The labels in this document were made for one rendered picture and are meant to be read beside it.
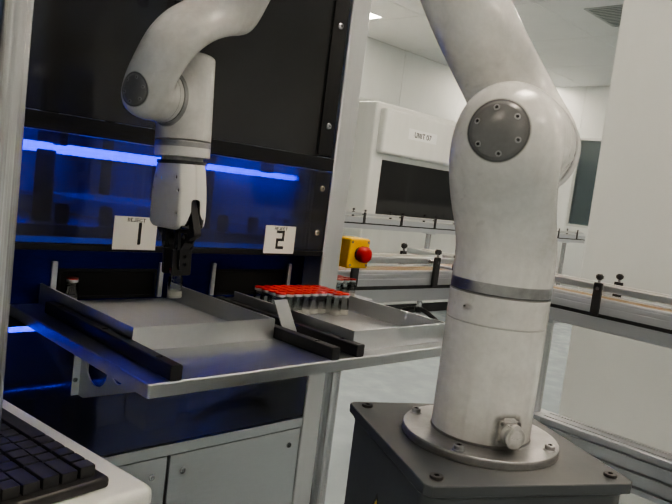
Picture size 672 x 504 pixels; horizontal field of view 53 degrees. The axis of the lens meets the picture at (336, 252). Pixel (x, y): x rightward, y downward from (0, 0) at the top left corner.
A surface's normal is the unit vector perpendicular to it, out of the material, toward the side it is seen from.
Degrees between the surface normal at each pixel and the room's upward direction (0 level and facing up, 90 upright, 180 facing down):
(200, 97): 87
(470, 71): 144
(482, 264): 93
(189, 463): 90
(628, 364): 90
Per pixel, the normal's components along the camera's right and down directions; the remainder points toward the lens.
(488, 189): -0.47, 0.62
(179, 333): 0.69, 0.15
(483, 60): -0.06, 0.80
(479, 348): -0.48, 0.02
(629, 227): -0.71, -0.02
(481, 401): -0.28, 0.06
